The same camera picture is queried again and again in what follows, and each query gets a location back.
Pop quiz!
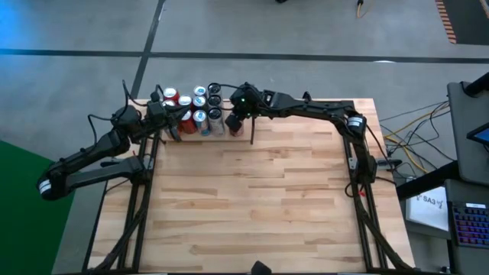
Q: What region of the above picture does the black monitor pole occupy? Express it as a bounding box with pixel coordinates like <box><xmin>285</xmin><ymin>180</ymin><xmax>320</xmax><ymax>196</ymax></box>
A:
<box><xmin>460</xmin><ymin>71</ymin><xmax>489</xmax><ymax>97</ymax></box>

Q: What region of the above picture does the yellow floor cable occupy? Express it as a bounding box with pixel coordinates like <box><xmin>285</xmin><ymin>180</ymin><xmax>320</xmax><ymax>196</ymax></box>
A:
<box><xmin>355</xmin><ymin>0</ymin><xmax>370</xmax><ymax>20</ymax></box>

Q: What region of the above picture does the black mat orange striped edge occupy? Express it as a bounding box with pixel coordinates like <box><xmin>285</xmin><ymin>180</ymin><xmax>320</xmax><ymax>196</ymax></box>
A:
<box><xmin>435</xmin><ymin>0</ymin><xmax>489</xmax><ymax>46</ymax></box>

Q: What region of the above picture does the backlit computer keyboard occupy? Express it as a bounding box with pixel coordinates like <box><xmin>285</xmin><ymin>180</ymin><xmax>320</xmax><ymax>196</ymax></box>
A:
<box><xmin>447</xmin><ymin>200</ymin><xmax>489</xmax><ymax>249</ymax></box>

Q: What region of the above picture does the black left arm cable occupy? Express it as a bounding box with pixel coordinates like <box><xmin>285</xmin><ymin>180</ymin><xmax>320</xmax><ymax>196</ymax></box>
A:
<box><xmin>86</xmin><ymin>79</ymin><xmax>148</xmax><ymax>150</ymax></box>

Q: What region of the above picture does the black aluminium rig frame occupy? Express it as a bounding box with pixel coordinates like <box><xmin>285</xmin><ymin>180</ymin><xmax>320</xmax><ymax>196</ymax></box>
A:
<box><xmin>82</xmin><ymin>83</ymin><xmax>413</xmax><ymax>274</ymax></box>

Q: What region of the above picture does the thin dark rig cable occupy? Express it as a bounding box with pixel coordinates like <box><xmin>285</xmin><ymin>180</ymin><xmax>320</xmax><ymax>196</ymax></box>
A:
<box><xmin>377</xmin><ymin>99</ymin><xmax>451</xmax><ymax>123</ymax></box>

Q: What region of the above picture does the black power adapter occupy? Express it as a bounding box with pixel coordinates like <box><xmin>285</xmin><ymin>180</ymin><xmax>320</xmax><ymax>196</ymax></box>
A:
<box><xmin>377</xmin><ymin>157</ymin><xmax>403</xmax><ymax>170</ymax></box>

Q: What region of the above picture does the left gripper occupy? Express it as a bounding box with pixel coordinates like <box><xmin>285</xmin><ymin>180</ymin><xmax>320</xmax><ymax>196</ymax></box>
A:
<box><xmin>144</xmin><ymin>91</ymin><xmax>192</xmax><ymax>144</ymax></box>

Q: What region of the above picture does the green floor mat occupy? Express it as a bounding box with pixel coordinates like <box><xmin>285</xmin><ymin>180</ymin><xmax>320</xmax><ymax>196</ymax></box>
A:
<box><xmin>0</xmin><ymin>139</ymin><xmax>82</xmax><ymax>275</ymax></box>

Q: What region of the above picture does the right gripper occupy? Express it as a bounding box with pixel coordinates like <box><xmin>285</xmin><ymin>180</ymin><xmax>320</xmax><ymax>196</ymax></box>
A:
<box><xmin>224</xmin><ymin>82</ymin><xmax>268</xmax><ymax>134</ymax></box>

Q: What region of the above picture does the dark grey desk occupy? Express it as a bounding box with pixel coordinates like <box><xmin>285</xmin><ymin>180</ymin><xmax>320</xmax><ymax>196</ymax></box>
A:
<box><xmin>442</xmin><ymin>178</ymin><xmax>489</xmax><ymax>275</ymax></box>

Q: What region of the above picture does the small display screen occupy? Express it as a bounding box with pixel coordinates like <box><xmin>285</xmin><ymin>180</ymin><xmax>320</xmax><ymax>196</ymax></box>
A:
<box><xmin>465</xmin><ymin>121</ymin><xmax>489</xmax><ymax>146</ymax></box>

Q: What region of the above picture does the white SA3 label sheet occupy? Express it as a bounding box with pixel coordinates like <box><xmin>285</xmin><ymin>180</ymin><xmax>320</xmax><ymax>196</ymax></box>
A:
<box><xmin>404</xmin><ymin>186</ymin><xmax>451</xmax><ymax>233</ymax></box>

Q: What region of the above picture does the black desk bar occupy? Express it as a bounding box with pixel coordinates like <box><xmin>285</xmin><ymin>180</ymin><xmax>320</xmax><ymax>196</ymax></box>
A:
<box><xmin>395</xmin><ymin>159</ymin><xmax>461</xmax><ymax>200</ymax></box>

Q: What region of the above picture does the black leader arm handle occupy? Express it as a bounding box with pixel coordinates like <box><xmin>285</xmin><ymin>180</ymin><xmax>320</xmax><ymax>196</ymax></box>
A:
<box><xmin>251</xmin><ymin>260</ymin><xmax>273</xmax><ymax>275</ymax></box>

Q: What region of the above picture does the black shelf divider plate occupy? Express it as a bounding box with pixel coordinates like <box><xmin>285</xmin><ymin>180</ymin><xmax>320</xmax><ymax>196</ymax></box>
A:
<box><xmin>249</xmin><ymin>84</ymin><xmax>256</xmax><ymax>145</ymax></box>

